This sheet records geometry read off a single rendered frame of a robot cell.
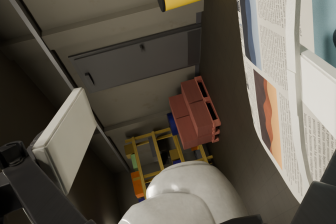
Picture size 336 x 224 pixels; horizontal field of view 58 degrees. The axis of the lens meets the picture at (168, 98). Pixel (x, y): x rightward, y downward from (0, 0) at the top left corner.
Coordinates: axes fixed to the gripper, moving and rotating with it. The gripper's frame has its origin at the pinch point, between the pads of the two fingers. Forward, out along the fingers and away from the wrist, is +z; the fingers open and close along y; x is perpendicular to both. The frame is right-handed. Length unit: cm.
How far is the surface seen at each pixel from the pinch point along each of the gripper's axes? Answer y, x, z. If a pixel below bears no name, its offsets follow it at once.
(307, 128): 8.3, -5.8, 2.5
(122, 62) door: -106, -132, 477
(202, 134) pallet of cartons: 4, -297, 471
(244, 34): 7.5, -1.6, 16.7
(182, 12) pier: 9, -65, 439
